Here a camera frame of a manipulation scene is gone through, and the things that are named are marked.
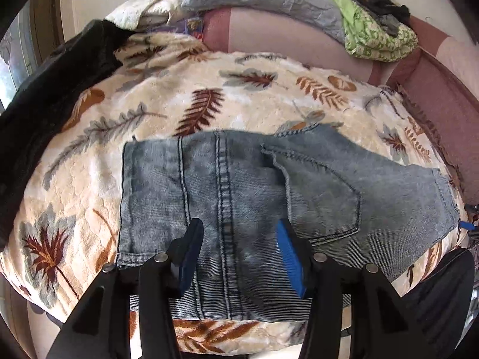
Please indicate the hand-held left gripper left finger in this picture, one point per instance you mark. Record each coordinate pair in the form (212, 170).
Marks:
(191, 254)

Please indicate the green patterned cloth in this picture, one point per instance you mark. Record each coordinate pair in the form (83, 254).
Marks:
(366, 33)

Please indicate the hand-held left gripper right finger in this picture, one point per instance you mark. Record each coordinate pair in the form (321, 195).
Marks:
(290, 258)

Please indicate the person's dark clothing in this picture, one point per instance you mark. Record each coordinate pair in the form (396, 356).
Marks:
(441, 291)

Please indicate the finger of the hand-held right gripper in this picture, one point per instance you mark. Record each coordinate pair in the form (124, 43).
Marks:
(466, 225)

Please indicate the pink bed sheet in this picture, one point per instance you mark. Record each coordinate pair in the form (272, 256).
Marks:
(280, 33)

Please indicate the patterned glass window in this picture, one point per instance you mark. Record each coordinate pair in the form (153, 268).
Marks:
(15, 63)

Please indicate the blue denim pants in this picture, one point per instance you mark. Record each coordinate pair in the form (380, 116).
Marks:
(232, 194)

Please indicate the leaf print blanket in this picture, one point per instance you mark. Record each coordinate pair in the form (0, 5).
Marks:
(149, 93)

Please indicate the white quilted cloth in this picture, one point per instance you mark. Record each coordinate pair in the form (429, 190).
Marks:
(164, 5)

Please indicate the purple printed cloth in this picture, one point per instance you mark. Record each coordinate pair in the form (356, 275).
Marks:
(192, 26)

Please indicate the black jacket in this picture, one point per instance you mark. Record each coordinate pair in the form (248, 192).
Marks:
(56, 74)

